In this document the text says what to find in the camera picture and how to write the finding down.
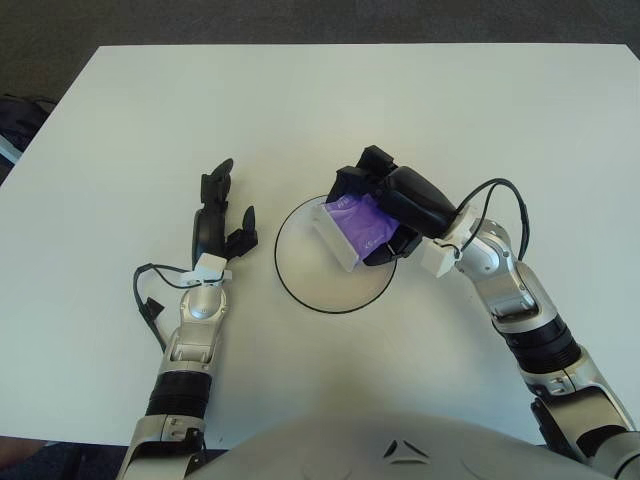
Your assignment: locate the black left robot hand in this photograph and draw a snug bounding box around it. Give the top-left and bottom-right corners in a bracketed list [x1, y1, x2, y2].
[191, 158, 260, 264]

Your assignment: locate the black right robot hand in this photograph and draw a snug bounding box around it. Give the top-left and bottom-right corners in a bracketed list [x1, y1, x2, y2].
[327, 144, 459, 267]

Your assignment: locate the purple tissue paper pack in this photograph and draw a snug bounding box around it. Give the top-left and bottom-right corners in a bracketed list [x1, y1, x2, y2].
[312, 194, 399, 271]

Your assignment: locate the white plate black rim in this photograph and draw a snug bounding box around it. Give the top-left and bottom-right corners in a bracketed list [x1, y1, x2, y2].
[273, 194, 399, 315]

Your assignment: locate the dark bag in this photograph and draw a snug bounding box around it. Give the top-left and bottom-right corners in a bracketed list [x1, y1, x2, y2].
[0, 94, 59, 164]

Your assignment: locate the grey robot torso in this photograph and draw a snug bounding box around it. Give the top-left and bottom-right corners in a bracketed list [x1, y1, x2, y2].
[187, 399, 631, 480]

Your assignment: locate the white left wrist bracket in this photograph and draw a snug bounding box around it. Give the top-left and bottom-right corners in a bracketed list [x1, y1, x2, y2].
[179, 253, 234, 289]

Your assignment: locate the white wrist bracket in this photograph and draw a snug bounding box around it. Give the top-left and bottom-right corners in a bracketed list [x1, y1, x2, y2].
[179, 253, 234, 289]
[421, 204, 484, 279]

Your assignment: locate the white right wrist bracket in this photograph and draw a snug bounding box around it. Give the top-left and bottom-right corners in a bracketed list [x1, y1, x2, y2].
[421, 204, 484, 279]

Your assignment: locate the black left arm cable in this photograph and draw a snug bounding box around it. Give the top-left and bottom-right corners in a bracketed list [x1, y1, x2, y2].
[132, 263, 194, 351]

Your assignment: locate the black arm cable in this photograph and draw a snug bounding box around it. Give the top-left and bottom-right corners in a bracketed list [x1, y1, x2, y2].
[457, 177, 531, 259]
[132, 263, 194, 351]

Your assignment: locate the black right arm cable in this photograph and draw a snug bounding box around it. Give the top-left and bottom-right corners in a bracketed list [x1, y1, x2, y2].
[457, 177, 531, 259]

